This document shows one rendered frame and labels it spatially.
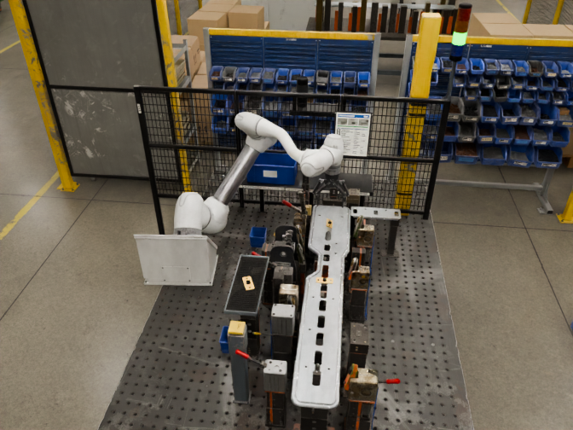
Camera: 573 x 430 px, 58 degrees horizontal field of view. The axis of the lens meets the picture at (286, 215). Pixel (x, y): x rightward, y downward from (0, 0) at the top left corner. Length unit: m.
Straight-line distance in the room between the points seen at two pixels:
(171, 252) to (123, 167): 2.39
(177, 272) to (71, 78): 2.48
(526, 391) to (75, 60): 4.19
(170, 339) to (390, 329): 1.13
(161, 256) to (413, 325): 1.40
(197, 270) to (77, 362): 1.19
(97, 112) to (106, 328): 2.01
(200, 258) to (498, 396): 2.00
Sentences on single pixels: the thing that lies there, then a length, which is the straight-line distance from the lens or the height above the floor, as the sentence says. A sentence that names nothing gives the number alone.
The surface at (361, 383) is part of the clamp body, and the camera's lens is 2.12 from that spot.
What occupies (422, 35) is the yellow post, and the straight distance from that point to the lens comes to 3.10.
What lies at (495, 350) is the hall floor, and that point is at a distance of 3.85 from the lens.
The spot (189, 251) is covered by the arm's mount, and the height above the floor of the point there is 0.95.
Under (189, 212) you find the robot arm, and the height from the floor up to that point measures 1.09.
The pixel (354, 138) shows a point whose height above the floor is 1.27.
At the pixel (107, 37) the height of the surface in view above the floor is 1.49.
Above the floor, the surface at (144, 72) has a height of 1.21.
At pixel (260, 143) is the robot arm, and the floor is 1.34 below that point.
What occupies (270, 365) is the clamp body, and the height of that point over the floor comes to 1.06.
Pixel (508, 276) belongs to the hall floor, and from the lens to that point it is 4.45.
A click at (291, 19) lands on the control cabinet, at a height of 0.43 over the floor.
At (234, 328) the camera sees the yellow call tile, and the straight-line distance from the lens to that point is 2.15.
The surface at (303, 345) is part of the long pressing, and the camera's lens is 2.29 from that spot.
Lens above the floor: 2.74
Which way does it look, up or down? 35 degrees down
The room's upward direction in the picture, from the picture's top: straight up
